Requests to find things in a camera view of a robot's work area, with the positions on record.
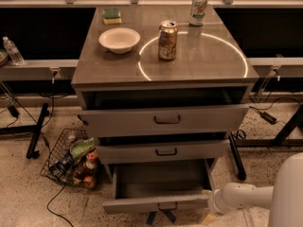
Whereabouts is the grey bottom drawer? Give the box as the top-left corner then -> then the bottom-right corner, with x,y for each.
103,159 -> 213,214

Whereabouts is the grey drawer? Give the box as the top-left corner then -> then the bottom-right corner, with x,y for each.
80,104 -> 248,137
97,139 -> 229,165
103,159 -> 213,214

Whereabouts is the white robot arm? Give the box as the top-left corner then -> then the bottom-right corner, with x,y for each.
207,152 -> 303,227

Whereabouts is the grey middle drawer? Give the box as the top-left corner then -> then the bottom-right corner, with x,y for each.
97,139 -> 229,165

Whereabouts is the grey top drawer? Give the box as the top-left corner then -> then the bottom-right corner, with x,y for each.
80,104 -> 248,137

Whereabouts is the grey drawer cabinet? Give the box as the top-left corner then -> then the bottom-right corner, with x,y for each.
71,4 -> 260,182

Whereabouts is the black right table leg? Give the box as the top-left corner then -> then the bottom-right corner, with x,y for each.
229,135 -> 246,181

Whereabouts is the black table leg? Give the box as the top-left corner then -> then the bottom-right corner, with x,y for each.
229,135 -> 246,181
27,103 -> 49,159

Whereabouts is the blue tape cross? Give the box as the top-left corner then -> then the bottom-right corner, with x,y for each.
146,210 -> 176,226

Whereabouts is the black power adapter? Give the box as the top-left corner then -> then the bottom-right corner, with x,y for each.
260,112 -> 276,125

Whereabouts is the red snack bottle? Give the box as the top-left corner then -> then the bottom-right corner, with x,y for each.
72,150 -> 98,189

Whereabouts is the green chip bag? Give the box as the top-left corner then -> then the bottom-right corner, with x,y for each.
70,138 -> 96,160

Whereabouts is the dark blue snack bag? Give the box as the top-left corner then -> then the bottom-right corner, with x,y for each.
48,152 -> 74,182

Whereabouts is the black left table leg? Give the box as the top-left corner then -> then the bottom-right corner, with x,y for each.
27,103 -> 49,159

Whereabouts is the gold soda can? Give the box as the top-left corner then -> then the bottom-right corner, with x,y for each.
158,20 -> 178,61

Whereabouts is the white bowl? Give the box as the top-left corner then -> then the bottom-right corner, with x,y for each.
98,27 -> 140,54

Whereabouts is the white green soda can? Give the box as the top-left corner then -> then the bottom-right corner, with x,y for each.
189,0 -> 208,26

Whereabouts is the green yellow sponge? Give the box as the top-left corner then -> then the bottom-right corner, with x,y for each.
103,8 -> 122,25

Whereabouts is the clear plastic water bottle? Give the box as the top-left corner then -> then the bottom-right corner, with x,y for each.
3,37 -> 25,65

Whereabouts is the black floor cable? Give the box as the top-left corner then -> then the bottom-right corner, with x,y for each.
46,183 -> 74,227

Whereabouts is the black wire basket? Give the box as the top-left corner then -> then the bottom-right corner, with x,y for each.
41,129 -> 100,188

